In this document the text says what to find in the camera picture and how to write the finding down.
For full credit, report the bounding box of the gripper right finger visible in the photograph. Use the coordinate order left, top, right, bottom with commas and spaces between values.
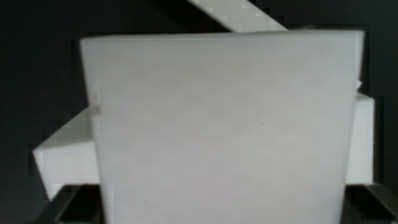
342, 184, 398, 224

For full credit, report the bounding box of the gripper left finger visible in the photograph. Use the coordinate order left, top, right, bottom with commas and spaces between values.
28, 184, 102, 224

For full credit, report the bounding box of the white cabinet top block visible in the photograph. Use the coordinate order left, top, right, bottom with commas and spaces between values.
81, 30, 365, 224

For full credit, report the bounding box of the white cabinet body box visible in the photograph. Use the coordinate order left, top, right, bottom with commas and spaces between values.
33, 94, 376, 199

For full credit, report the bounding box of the white U-shaped frame wall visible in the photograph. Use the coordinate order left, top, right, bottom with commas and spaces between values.
187, 0, 287, 32

